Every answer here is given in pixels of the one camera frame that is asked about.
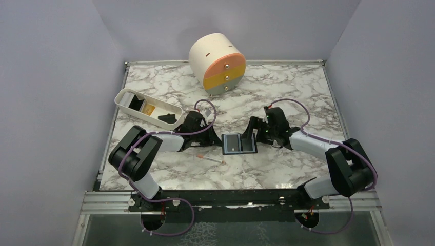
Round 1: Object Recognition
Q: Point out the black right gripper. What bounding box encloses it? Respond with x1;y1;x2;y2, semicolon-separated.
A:
241;116;278;145

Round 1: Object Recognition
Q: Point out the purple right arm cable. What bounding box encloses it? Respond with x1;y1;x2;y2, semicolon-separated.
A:
264;98;379;236

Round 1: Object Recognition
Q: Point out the white oblong tray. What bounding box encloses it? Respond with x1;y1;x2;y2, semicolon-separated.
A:
114;88;184;130

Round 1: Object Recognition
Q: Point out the stack of cards in tray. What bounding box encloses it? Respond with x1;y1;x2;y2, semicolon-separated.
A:
119;92;155;115

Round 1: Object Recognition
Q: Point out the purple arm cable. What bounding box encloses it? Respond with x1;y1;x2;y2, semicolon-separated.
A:
264;98;379;236
117;99;218;238

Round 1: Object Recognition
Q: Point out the orange capped syringe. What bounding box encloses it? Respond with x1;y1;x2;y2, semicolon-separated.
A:
196;154;226;164

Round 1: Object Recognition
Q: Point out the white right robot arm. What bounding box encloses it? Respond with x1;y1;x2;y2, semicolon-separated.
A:
242;107;377;209

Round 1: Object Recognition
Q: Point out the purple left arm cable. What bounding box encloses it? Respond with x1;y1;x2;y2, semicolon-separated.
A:
117;99;218;238

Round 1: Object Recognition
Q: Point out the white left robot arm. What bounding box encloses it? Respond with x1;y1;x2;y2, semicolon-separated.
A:
108;111;222;211

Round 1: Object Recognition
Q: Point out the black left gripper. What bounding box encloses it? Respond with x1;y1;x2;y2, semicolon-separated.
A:
191;122;223;147

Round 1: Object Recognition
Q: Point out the black card holder wallet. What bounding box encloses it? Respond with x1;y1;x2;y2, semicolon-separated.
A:
221;133;258;155

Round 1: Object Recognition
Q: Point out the cream round drawer cabinet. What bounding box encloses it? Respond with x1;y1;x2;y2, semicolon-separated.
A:
188;33;247;96

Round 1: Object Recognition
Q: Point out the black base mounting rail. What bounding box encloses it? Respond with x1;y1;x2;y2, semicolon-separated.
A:
128;189;330;223

